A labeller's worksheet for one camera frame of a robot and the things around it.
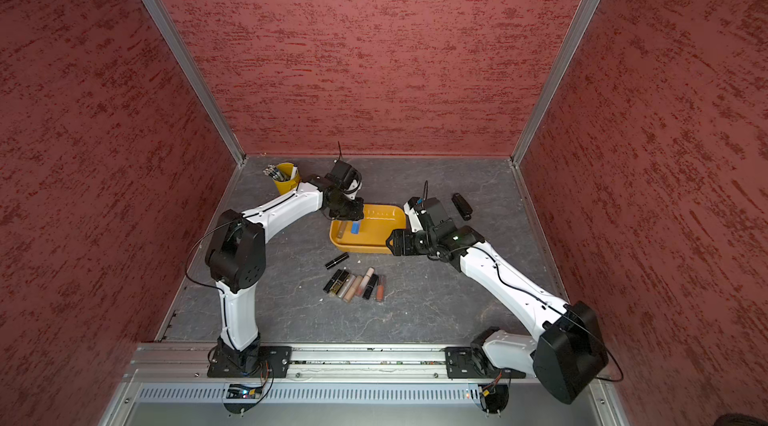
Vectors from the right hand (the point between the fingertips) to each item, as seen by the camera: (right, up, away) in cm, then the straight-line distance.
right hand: (398, 248), depth 80 cm
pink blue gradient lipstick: (-13, +4, +12) cm, 19 cm away
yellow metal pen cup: (-37, +17, +21) cm, 46 cm away
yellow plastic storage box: (-6, +5, +21) cm, 23 cm away
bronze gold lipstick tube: (-19, +2, +19) cm, 26 cm away
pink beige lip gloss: (-10, -12, +6) cm, 17 cm away
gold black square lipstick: (-17, -11, +6) cm, 21 cm away
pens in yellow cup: (-40, +21, +14) cm, 47 cm away
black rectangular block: (+24, +10, +27) cm, 37 cm away
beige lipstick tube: (-13, -13, +5) cm, 20 cm away
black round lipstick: (-8, -12, +6) cm, 16 cm away
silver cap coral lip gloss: (-5, -13, +6) cm, 15 cm away
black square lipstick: (-21, -13, +6) cm, 25 cm away
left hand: (-12, +6, +13) cm, 19 cm away
